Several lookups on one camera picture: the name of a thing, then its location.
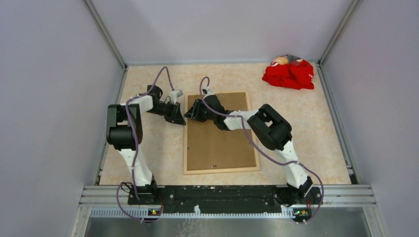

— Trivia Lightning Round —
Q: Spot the red crumpled cloth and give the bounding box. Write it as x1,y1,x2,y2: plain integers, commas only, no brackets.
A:
262,54,314,90

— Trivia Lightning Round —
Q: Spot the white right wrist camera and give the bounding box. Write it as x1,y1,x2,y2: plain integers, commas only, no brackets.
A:
202,87,215,99

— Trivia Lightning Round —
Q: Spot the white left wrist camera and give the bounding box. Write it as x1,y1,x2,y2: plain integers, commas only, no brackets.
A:
168,89,183,104

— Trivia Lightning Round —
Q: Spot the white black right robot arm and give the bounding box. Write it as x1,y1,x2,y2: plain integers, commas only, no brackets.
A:
184,94,324,206

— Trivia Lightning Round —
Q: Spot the light wooden picture frame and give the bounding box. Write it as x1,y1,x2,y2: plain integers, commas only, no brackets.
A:
183,91,261,176

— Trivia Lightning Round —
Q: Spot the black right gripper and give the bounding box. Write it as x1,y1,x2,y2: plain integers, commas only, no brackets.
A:
185,99,216,123

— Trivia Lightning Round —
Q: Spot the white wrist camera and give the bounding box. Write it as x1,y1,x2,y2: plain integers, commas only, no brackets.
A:
202,87,215,99
168,89,183,104

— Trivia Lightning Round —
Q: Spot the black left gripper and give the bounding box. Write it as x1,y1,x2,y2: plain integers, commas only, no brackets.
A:
146,100,185,125

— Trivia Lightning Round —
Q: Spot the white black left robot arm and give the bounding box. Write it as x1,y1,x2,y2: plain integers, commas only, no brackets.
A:
106,85,186,204

